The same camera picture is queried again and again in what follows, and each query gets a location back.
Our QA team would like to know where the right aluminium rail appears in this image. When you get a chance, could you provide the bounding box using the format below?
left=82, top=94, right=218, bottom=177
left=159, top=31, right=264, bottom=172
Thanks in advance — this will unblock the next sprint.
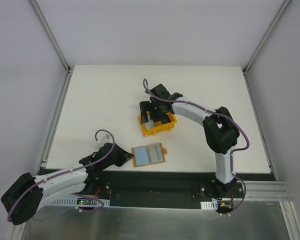
left=243, top=181, right=292, bottom=202

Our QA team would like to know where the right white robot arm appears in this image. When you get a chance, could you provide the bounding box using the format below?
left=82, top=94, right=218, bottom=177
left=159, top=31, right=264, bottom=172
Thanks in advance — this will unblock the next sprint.
left=139, top=84, right=240, bottom=198

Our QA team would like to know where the grey credit card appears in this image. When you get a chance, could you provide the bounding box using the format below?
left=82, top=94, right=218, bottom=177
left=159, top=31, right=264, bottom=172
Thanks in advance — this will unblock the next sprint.
left=144, top=119, right=155, bottom=131

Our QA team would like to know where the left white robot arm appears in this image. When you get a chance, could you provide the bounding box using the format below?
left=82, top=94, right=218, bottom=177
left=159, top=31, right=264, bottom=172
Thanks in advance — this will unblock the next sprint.
left=0, top=143, right=134, bottom=226

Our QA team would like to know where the orange leather card holder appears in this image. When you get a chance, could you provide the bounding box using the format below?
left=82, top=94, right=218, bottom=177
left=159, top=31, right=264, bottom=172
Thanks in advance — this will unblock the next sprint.
left=131, top=143, right=168, bottom=168

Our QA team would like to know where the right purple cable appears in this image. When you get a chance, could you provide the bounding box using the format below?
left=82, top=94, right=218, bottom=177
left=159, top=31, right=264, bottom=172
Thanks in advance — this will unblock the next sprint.
left=142, top=79, right=251, bottom=221

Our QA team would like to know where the purple cable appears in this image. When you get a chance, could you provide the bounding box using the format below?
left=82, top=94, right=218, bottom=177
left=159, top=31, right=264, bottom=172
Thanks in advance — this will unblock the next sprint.
left=6, top=129, right=116, bottom=222
left=142, top=79, right=251, bottom=221

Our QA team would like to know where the aluminium frame post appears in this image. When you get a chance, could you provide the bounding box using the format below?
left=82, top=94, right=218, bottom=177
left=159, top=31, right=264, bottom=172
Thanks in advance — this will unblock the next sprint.
left=28, top=0, right=71, bottom=74
left=242, top=0, right=293, bottom=76

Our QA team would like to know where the yellow plastic bin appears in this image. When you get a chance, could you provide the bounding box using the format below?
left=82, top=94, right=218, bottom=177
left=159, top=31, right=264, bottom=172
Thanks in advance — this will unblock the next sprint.
left=140, top=112, right=178, bottom=137

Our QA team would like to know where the white cable duct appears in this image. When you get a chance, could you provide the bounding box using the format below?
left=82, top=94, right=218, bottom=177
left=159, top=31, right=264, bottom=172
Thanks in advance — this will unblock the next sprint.
left=200, top=201, right=218, bottom=211
left=48, top=196, right=110, bottom=208

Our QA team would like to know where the right white cable duct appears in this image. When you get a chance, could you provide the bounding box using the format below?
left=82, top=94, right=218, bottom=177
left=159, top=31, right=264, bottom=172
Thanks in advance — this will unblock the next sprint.
left=200, top=201, right=218, bottom=211

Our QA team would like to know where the left white cable duct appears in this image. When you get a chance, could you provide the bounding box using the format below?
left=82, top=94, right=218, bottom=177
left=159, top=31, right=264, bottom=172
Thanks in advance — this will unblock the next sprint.
left=48, top=196, right=110, bottom=208

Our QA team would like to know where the right aluminium frame post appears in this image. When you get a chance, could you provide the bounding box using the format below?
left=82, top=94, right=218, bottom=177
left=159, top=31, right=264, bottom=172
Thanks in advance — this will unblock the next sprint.
left=242, top=0, right=293, bottom=76

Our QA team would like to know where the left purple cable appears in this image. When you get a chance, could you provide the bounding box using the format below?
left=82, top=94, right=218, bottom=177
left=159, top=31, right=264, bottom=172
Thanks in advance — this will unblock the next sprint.
left=6, top=129, right=116, bottom=222

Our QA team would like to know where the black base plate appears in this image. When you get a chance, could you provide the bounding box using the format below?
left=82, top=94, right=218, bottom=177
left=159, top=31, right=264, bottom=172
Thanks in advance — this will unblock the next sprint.
left=67, top=169, right=246, bottom=208

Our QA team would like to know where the left aluminium frame post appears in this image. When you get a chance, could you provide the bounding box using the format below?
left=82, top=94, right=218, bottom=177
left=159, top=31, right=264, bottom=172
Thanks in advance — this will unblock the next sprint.
left=28, top=0, right=71, bottom=74

